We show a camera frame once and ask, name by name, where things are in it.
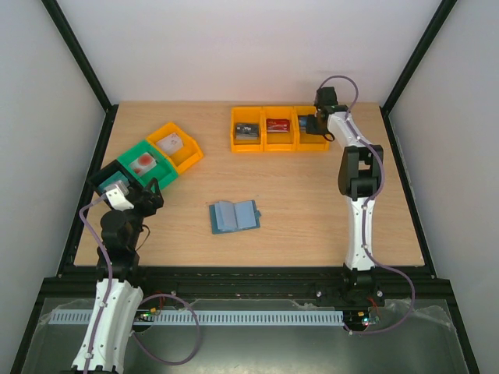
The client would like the blue leather card holder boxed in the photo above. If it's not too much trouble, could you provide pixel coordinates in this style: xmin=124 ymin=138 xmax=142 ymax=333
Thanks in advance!
xmin=208 ymin=200 xmax=261 ymax=235

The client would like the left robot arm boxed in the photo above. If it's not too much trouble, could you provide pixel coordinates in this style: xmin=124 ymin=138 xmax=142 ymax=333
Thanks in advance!
xmin=67 ymin=178 xmax=164 ymax=373

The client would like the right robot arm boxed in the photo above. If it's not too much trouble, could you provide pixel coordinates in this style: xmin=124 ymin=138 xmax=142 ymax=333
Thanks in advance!
xmin=306 ymin=86 xmax=384 ymax=305

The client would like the blue card stack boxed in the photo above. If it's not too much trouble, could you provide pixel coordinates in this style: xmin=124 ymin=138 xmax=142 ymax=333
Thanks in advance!
xmin=298 ymin=115 xmax=308 ymax=133

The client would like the yellow bin with blue cards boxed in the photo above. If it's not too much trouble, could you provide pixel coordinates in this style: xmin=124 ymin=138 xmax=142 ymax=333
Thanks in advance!
xmin=294 ymin=106 xmax=329 ymax=151

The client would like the teal card stack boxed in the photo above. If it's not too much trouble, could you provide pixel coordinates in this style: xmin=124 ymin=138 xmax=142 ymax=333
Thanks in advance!
xmin=97 ymin=171 xmax=129 ymax=193

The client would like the red dotted card stack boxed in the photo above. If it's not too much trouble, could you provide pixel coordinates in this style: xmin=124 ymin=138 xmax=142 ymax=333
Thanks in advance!
xmin=129 ymin=152 xmax=157 ymax=177

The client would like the yellow bin with red cards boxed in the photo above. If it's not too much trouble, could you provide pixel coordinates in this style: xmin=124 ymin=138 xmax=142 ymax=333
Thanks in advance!
xmin=263 ymin=106 xmax=298 ymax=152

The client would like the white card stack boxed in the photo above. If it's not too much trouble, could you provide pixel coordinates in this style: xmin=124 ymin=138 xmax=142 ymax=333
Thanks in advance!
xmin=156 ymin=132 xmax=184 ymax=156

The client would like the yellow bin with black cards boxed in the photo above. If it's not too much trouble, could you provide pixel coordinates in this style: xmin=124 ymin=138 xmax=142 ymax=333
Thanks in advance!
xmin=230 ymin=106 xmax=264 ymax=153

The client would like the black card stack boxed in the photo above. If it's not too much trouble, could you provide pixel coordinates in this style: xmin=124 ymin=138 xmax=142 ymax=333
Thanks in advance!
xmin=235 ymin=122 xmax=260 ymax=140

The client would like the black storage bin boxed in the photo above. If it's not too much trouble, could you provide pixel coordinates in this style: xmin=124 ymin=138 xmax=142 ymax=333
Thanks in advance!
xmin=87 ymin=160 xmax=136 ymax=196

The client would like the green storage bin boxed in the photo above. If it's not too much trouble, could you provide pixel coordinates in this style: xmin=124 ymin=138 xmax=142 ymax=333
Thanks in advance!
xmin=117 ymin=140 xmax=179 ymax=189

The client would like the yellow bin left group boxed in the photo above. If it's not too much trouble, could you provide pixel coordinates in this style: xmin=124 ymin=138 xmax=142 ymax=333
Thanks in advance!
xmin=146 ymin=122 xmax=203 ymax=175

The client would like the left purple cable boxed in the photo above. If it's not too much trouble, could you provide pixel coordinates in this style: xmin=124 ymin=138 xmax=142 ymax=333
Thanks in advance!
xmin=79 ymin=192 xmax=201 ymax=374

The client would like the grey slotted cable duct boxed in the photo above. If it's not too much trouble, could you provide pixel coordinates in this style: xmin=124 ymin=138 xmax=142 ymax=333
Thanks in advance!
xmin=48 ymin=309 xmax=344 ymax=326

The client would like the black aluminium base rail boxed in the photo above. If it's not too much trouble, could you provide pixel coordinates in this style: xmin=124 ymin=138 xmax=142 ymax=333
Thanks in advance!
xmin=38 ymin=266 xmax=457 ymax=309

